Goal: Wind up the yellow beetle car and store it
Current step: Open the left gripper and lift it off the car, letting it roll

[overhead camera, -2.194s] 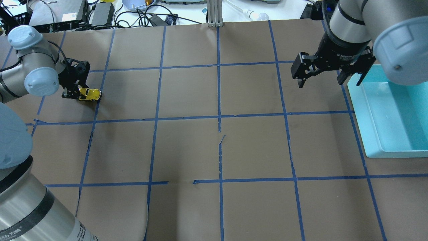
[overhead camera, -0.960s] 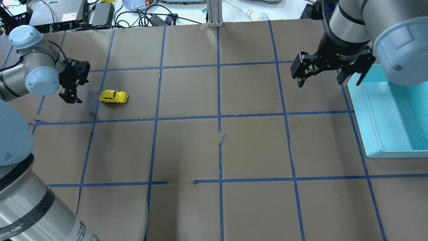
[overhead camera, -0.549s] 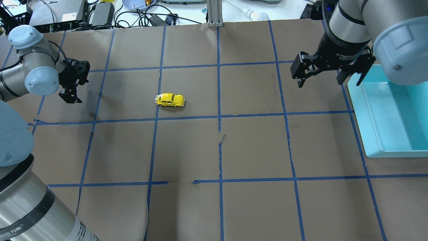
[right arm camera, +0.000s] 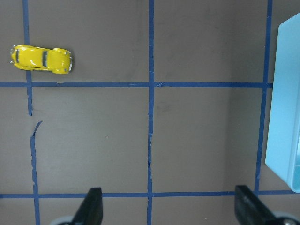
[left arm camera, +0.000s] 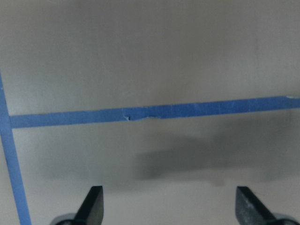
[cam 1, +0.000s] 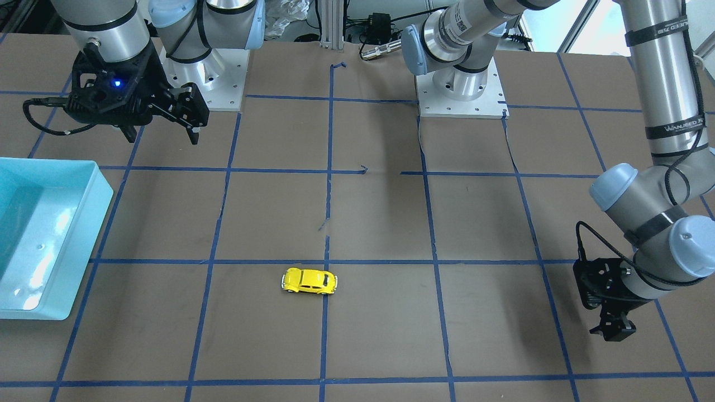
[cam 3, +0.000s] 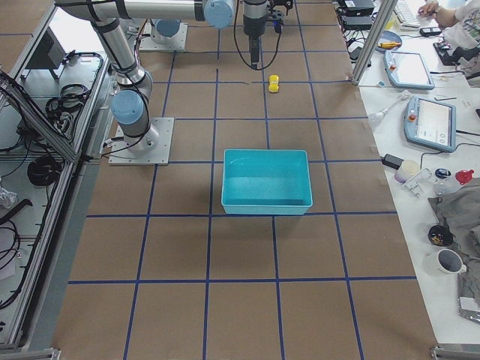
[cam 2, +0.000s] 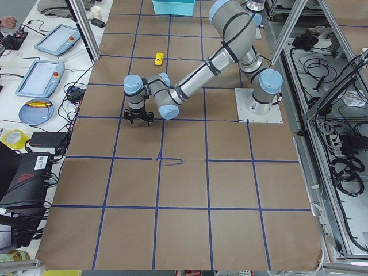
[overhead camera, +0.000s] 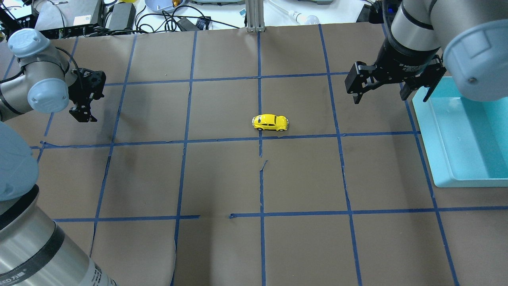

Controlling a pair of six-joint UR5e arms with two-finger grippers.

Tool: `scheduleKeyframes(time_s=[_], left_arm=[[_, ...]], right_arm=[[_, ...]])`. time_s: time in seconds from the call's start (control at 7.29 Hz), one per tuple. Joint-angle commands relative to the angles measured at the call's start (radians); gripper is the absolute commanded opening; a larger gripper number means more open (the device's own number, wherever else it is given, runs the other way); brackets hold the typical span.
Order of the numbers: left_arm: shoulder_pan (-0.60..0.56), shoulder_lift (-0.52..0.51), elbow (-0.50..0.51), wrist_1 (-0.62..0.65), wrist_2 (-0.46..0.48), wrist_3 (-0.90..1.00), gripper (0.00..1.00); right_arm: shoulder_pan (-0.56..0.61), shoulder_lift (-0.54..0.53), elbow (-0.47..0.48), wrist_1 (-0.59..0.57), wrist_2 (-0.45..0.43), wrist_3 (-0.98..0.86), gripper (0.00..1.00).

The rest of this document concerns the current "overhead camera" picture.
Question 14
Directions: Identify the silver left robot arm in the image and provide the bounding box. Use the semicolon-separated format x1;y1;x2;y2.
0;28;117;286

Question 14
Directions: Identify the light blue plastic bin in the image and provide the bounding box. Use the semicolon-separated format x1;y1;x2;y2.
412;77;508;187

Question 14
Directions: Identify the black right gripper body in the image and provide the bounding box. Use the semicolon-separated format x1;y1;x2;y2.
344;39;445;94

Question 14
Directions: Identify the aluminium extrusion post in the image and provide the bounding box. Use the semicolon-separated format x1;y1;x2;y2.
245;0;266;33

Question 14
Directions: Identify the black power adapter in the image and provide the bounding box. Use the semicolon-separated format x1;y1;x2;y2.
176;17;211;31

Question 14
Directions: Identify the grey electronics box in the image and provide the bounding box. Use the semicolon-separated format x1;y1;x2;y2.
35;0;105;33

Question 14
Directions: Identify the blue grey bowl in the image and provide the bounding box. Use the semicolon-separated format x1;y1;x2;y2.
144;0;187;13

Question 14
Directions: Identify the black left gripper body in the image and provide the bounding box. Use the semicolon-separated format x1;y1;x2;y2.
68;68;106;114

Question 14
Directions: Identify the black power brick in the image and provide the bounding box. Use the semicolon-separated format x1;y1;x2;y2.
105;2;136;31

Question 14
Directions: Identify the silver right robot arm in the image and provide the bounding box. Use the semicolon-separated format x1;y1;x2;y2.
344;0;508;104

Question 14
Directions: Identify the brown paper table cover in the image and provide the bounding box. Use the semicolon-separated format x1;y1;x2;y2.
7;23;507;286

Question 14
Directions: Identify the yellow toy beetle car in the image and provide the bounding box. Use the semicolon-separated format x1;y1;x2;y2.
252;114;289;131

